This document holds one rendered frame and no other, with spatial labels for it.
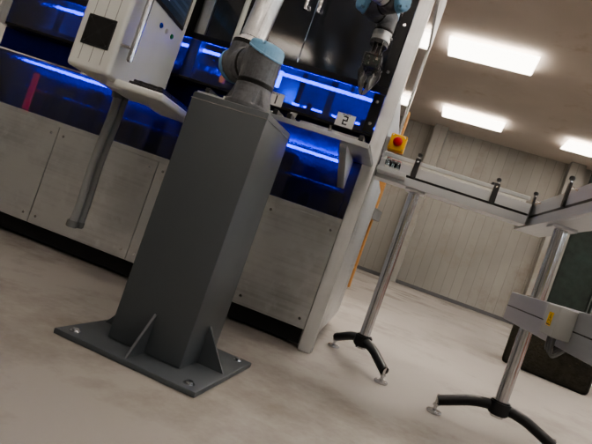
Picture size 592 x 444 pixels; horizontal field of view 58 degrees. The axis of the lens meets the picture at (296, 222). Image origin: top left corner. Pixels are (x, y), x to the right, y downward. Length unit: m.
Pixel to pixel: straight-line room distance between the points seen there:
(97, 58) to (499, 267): 11.17
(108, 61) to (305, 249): 1.10
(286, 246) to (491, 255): 10.39
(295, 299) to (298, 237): 0.28
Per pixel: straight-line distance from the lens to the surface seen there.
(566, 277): 4.77
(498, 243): 12.60
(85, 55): 2.23
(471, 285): 12.54
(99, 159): 2.52
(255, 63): 1.69
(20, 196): 2.95
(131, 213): 2.63
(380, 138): 2.39
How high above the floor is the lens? 0.52
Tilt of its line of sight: level
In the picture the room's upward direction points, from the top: 19 degrees clockwise
